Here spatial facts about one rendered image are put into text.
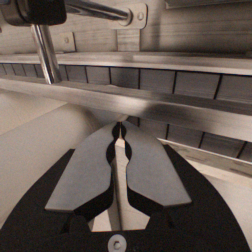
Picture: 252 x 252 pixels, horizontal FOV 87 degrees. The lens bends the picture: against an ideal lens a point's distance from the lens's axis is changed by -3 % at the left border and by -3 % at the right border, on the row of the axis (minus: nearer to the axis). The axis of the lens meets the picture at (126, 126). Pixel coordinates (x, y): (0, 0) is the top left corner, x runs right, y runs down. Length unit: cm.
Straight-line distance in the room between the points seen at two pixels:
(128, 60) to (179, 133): 10
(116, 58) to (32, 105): 12
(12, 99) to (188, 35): 21
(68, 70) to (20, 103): 8
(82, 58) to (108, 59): 4
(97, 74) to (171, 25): 10
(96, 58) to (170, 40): 9
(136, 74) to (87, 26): 13
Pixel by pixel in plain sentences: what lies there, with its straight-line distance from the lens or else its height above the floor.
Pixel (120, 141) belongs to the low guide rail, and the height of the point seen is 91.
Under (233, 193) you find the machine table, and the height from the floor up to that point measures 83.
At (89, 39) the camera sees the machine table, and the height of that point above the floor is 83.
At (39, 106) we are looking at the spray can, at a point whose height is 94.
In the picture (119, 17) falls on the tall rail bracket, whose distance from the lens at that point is 19.
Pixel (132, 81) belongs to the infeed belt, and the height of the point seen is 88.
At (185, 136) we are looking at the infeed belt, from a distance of 17.
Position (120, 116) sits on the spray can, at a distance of 15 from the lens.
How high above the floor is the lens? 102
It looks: 48 degrees down
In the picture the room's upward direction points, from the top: 136 degrees counter-clockwise
